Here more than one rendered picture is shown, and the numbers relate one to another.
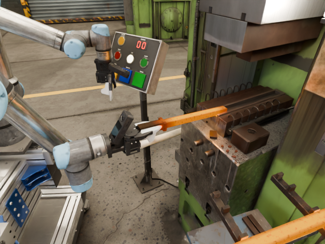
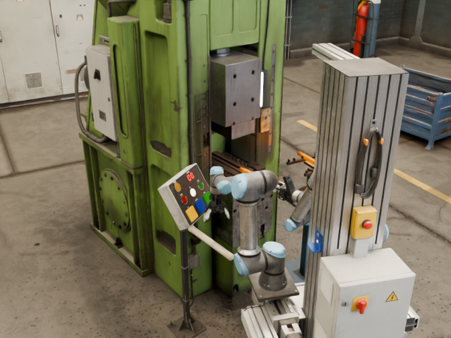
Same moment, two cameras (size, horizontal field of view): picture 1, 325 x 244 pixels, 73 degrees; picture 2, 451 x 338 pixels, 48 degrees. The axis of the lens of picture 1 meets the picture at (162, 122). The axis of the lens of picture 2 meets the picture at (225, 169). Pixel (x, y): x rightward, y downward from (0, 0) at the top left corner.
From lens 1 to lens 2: 338 cm
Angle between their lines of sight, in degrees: 83
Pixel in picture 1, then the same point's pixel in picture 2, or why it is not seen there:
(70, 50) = not seen: hidden behind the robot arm
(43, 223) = not seen: outside the picture
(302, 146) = (264, 155)
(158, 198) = (209, 314)
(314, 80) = (263, 127)
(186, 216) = (239, 277)
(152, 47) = (196, 172)
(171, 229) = (241, 302)
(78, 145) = not seen: hidden behind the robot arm
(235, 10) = (248, 117)
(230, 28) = (247, 125)
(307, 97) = (260, 135)
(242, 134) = (260, 167)
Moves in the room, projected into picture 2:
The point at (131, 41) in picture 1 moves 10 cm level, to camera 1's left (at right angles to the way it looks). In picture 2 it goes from (183, 180) to (185, 188)
